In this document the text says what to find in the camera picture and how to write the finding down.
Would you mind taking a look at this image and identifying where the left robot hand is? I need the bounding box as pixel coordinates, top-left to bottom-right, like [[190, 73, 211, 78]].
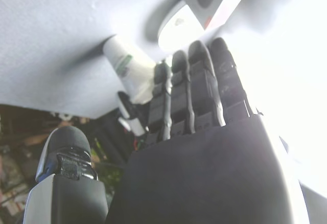
[[24, 37, 311, 224]]

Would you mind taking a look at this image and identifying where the white lidded paper cup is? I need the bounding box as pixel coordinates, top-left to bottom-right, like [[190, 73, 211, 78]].
[[102, 36, 161, 105]]

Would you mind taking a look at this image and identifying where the dark brown small box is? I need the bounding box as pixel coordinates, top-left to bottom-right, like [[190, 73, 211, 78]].
[[183, 0, 256, 31]]

